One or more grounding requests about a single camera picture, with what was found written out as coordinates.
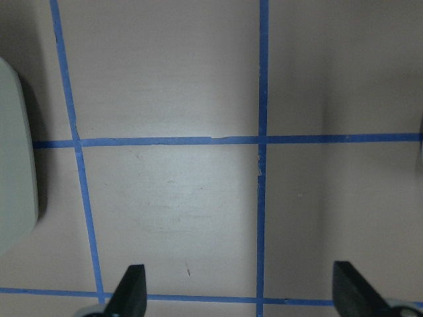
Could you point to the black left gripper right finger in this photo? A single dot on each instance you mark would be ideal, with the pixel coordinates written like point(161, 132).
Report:
point(352, 295)

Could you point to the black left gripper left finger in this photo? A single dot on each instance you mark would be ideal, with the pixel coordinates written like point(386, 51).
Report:
point(130, 296)

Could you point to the cream silver toaster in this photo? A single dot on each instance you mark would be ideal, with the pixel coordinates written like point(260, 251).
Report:
point(19, 193)

